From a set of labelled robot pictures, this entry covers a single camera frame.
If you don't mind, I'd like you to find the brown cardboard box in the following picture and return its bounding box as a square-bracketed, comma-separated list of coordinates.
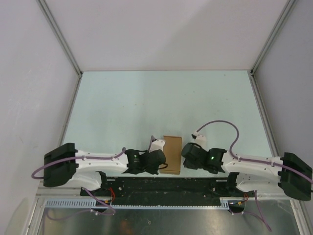
[160, 136, 182, 175]

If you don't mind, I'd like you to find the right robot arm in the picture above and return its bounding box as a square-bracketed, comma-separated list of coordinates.
[181, 142, 313, 201]

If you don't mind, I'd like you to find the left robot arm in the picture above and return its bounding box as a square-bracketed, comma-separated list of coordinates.
[43, 140, 166, 196]

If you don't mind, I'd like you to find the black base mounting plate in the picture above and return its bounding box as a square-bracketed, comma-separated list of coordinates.
[91, 177, 245, 207]

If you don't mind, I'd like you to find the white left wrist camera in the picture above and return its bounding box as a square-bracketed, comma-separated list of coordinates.
[148, 139, 165, 152]

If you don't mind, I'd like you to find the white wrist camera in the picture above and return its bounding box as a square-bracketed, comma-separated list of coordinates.
[191, 132, 207, 149]
[148, 139, 165, 152]

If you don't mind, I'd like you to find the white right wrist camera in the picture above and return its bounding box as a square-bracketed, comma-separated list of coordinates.
[191, 132, 207, 149]

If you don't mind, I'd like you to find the grey slotted cable duct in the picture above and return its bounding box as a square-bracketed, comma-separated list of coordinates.
[44, 197, 230, 210]

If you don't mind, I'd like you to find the aluminium frame rail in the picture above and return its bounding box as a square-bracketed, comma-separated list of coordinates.
[36, 182, 292, 200]

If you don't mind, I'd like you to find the right aluminium corner post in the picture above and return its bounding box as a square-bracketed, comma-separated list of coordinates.
[250, 0, 298, 74]

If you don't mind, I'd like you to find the aluminium corner post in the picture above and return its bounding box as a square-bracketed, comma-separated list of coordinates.
[36, 0, 83, 76]
[250, 0, 298, 74]

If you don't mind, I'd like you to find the left aluminium corner post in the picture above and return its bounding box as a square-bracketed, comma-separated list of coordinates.
[36, 0, 83, 76]

